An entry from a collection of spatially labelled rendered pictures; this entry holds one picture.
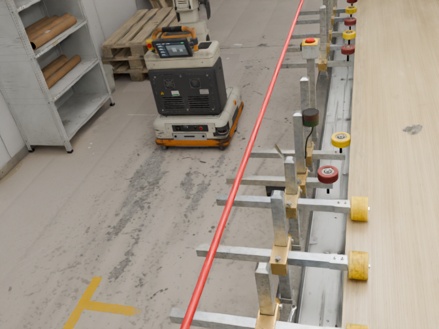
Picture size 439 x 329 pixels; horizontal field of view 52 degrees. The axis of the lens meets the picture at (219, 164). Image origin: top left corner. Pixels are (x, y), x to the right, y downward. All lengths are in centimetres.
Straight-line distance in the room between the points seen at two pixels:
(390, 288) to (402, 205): 36
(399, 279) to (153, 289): 160
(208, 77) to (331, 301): 214
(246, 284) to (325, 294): 92
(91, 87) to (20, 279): 235
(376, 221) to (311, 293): 37
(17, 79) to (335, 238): 293
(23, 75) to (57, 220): 123
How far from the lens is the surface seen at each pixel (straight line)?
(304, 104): 197
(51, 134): 417
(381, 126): 210
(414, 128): 207
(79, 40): 467
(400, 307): 138
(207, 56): 335
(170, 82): 353
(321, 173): 179
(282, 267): 138
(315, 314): 169
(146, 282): 275
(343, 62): 292
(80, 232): 326
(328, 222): 200
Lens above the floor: 198
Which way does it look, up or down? 35 degrees down
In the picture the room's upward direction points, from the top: 10 degrees counter-clockwise
